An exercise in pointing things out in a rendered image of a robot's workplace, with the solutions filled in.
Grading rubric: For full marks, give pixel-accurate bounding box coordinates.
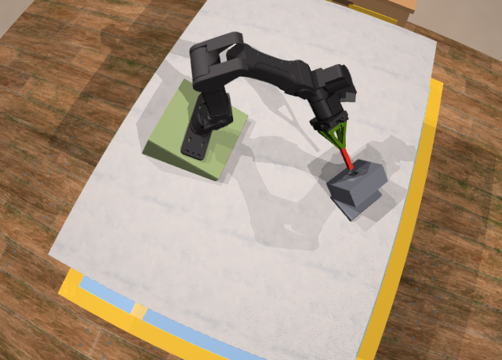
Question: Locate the dark red peg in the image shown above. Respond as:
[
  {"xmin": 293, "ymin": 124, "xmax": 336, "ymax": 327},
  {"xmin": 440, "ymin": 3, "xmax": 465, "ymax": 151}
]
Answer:
[{"xmin": 339, "ymin": 148, "xmax": 354, "ymax": 170}]

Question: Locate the grey sloped panel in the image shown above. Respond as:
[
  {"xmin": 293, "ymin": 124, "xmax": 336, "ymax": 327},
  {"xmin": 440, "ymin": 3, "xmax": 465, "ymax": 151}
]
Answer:
[{"xmin": 326, "ymin": 159, "xmax": 387, "ymax": 222}]

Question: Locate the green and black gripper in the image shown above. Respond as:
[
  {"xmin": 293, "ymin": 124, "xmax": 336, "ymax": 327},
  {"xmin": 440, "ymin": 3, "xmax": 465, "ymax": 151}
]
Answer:
[{"xmin": 309, "ymin": 94, "xmax": 349, "ymax": 150}]

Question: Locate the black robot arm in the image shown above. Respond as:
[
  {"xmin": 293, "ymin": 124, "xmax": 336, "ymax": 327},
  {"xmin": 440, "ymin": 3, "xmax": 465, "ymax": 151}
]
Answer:
[{"xmin": 180, "ymin": 31, "xmax": 357, "ymax": 161}]

